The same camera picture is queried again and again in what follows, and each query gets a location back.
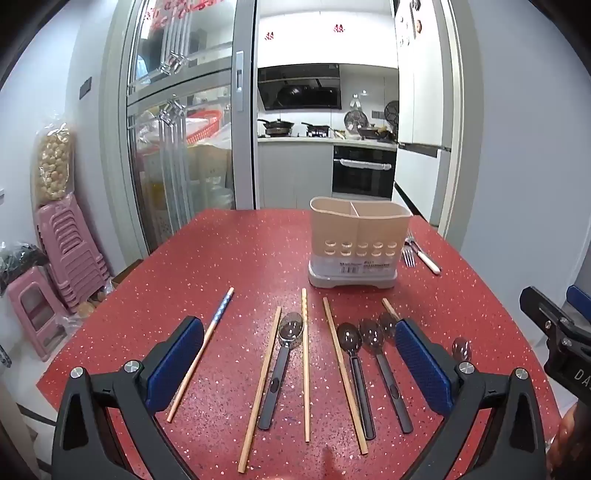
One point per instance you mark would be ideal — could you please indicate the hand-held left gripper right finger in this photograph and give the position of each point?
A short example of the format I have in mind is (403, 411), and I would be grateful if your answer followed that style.
(422, 364)

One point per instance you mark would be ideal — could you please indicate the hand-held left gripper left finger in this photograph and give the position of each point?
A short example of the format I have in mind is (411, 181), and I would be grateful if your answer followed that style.
(178, 360)

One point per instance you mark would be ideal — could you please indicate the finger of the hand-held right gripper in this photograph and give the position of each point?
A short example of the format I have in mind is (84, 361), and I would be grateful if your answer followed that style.
(581, 300)
(538, 307)

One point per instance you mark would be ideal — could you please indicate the blue patterned chopstick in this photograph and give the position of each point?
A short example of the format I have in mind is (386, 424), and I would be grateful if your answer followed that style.
(217, 318)

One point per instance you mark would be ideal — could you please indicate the plain wooden chopstick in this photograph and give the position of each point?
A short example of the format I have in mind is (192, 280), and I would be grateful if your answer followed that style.
(390, 308)
(260, 390)
(344, 374)

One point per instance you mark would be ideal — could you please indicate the wooden chopstick with patterned end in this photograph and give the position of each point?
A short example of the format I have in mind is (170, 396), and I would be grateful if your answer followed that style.
(305, 369)

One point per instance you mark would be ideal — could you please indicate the beige cutlery holder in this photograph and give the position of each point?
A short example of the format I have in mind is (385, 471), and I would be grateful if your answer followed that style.
(355, 230)

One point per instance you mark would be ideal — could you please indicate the person's right hand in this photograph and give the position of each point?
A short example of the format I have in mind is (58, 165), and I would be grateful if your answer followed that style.
(570, 434)

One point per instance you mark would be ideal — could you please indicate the crumpled plastic bag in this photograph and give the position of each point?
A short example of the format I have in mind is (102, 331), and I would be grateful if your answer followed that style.
(94, 300)

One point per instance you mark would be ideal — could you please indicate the silver fork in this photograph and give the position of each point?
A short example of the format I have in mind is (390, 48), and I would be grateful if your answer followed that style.
(412, 235)
(408, 258)

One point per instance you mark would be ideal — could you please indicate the single pink stool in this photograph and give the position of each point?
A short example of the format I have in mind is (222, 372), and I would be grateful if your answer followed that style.
(37, 318)

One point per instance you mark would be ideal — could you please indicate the stack of pink stools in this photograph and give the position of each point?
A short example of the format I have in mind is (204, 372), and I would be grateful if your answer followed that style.
(69, 249)

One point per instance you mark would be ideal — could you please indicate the black bag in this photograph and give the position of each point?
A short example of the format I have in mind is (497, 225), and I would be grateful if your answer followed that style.
(21, 263)

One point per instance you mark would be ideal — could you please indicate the black built-in oven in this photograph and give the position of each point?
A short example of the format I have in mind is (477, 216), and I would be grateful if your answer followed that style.
(364, 175)

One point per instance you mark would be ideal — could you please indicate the sliding glass door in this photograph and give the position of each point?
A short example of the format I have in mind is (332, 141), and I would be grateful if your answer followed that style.
(242, 161)

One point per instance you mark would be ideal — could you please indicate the grey kitchen cabinets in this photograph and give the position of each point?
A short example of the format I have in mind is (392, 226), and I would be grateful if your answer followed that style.
(293, 175)

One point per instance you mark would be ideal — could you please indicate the bag of round snacks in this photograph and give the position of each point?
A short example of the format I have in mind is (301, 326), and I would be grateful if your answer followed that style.
(53, 161)

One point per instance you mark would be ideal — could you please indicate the red plastic basket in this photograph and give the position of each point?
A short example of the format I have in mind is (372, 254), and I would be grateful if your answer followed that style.
(203, 124)

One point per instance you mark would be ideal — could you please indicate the dark cooking pot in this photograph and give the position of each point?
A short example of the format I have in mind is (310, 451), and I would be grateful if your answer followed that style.
(374, 132)

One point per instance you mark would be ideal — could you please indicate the round black strainer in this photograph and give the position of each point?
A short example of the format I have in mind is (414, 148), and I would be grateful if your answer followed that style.
(392, 113)

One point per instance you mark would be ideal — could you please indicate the white refrigerator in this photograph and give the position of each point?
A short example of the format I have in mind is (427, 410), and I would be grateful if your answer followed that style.
(425, 92)

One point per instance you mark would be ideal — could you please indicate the black wok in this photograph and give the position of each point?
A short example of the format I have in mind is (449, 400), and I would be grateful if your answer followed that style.
(277, 127)

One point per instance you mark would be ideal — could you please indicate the round metal rack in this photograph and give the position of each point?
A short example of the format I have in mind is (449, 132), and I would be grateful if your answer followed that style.
(356, 120)

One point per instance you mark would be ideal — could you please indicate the black frying pan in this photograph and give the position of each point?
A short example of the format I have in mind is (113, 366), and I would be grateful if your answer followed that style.
(316, 126)

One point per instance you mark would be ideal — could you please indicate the black range hood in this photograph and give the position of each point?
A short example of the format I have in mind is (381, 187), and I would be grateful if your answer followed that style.
(300, 87)

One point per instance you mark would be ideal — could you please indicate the fridge magnet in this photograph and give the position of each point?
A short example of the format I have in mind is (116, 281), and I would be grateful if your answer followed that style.
(419, 27)

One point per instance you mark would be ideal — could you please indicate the red door decal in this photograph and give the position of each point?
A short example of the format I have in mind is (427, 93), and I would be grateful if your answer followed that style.
(175, 9)

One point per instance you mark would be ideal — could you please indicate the dark wall switch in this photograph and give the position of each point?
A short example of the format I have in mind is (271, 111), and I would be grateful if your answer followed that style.
(84, 88)

